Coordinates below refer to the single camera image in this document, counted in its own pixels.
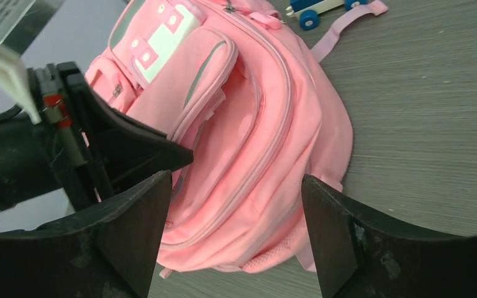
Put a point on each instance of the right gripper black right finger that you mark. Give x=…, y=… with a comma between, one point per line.
x=362, y=252

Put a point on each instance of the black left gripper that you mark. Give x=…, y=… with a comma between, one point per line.
x=59, y=134

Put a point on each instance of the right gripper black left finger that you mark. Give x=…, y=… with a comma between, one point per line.
x=106, y=250

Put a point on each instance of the pink student backpack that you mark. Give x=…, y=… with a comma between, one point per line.
x=232, y=82

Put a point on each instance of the yellow blue toy truck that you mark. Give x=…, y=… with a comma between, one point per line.
x=307, y=11

